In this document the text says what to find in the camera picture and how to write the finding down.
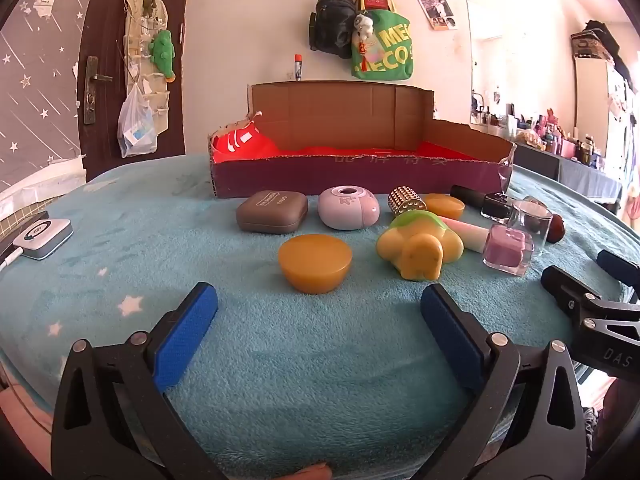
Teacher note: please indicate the dark brown door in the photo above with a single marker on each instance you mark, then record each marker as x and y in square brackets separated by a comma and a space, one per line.
[100, 20]

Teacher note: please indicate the grey stick with orange cap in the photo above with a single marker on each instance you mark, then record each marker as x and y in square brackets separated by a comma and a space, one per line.
[298, 67]

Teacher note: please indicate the small plush dog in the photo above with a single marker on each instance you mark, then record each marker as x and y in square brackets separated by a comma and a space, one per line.
[364, 25]

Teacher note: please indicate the pink camera-shaped case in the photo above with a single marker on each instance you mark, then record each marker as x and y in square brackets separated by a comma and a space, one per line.
[347, 210]

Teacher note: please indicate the brown eyeshadow case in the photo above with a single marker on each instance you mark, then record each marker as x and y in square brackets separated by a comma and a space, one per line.
[272, 212]

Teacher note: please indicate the beige hanging organizer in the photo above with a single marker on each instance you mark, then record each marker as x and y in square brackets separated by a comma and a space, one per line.
[140, 50]

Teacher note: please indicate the wall mirror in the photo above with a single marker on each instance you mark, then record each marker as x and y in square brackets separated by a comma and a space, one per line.
[487, 60]

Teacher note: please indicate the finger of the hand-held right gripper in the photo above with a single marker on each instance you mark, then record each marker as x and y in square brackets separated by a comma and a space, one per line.
[617, 265]
[565, 285]

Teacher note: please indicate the white plastic bag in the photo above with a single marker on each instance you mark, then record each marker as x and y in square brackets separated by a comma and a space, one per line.
[135, 130]

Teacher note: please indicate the green tote bag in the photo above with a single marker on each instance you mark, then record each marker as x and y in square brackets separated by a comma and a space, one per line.
[390, 55]

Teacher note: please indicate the pink nail polish bottle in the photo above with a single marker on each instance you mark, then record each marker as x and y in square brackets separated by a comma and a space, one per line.
[505, 252]

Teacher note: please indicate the white square device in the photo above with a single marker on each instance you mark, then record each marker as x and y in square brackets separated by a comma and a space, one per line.
[42, 237]

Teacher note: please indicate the row of cosmetic bottles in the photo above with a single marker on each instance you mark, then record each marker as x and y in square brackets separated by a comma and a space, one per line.
[550, 135]

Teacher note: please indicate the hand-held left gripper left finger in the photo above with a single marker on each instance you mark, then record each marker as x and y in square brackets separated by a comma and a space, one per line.
[185, 335]

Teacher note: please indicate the dark bags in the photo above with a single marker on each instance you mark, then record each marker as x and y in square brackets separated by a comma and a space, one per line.
[597, 40]

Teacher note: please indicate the black nail polish bottle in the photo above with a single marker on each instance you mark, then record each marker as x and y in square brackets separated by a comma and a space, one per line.
[495, 206]

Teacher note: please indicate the red tassel charm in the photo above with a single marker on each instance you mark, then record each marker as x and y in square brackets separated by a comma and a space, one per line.
[362, 57]

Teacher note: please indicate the gold studded cylinder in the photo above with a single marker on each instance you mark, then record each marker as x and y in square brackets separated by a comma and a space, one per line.
[405, 200]

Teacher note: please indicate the person's left hand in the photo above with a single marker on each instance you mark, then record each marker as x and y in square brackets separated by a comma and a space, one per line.
[312, 472]

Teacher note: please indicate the black backpack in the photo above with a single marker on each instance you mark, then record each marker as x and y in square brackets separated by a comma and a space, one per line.
[332, 25]

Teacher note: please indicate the orange dome soap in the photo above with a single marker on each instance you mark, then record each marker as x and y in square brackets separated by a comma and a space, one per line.
[445, 206]
[315, 265]

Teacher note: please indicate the wall photo poster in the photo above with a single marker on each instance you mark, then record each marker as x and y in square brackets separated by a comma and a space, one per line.
[435, 7]

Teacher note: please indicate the green dinosaur plush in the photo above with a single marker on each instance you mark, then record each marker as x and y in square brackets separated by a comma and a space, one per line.
[162, 52]

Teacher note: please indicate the glitter bottle with round cap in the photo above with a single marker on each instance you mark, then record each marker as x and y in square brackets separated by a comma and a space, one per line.
[556, 230]

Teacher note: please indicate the table with dark cloth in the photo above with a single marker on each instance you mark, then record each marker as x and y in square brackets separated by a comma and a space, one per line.
[575, 175]

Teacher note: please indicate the brown cardboard box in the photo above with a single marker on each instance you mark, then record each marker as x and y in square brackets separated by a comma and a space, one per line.
[350, 110]

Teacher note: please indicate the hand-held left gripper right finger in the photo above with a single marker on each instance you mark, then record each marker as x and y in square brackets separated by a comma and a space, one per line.
[450, 335]

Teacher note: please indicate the white wardrobe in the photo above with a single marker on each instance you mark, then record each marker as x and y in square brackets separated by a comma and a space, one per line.
[590, 110]

